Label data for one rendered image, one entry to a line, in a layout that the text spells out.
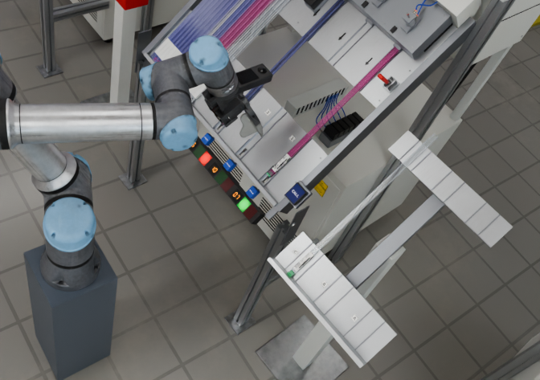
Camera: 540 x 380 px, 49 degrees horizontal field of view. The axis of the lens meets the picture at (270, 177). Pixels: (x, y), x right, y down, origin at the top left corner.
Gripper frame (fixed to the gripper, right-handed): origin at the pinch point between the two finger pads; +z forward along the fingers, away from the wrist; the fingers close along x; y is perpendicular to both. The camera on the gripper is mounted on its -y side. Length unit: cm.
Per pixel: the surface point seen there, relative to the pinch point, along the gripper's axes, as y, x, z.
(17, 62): 50, -132, 75
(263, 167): 4.1, 8.0, 16.0
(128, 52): 10, -83, 55
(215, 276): 39, 4, 82
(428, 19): -50, 14, -5
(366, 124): -23.1, 20.7, 7.5
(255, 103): -6.1, -8.2, 13.3
